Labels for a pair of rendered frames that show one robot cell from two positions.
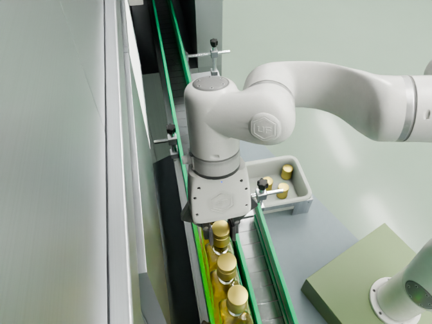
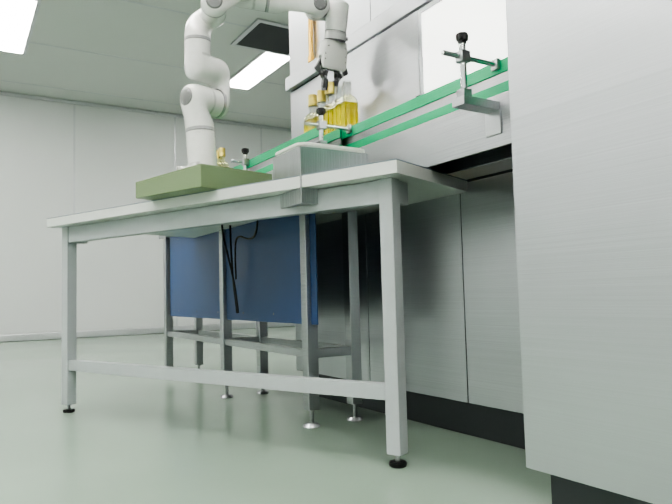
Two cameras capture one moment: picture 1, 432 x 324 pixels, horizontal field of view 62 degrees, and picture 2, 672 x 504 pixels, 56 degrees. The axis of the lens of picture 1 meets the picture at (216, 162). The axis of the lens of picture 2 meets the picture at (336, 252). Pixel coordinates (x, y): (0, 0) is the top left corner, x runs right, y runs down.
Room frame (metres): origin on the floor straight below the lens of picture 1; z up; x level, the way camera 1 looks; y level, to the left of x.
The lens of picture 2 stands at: (2.35, -0.75, 0.43)
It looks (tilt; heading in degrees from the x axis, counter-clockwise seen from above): 4 degrees up; 160
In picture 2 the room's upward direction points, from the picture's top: 1 degrees counter-clockwise
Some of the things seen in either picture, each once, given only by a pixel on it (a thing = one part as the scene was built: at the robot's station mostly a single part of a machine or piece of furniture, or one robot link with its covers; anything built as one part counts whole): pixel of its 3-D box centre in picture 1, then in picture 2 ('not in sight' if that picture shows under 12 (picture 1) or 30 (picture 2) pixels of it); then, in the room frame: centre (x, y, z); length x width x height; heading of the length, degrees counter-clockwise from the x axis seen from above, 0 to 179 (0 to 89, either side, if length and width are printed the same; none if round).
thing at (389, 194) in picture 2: not in sight; (201, 319); (0.30, -0.46, 0.36); 1.51 x 0.09 x 0.71; 34
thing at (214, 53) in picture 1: (207, 67); (471, 83); (1.15, 0.03, 0.90); 0.17 x 0.05 x 0.23; 101
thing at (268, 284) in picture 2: not in sight; (243, 269); (-0.35, -0.19, 0.54); 1.59 x 0.18 x 0.43; 11
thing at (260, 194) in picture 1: (251, 197); (327, 128); (0.52, -0.10, 0.95); 0.17 x 0.03 x 0.12; 101
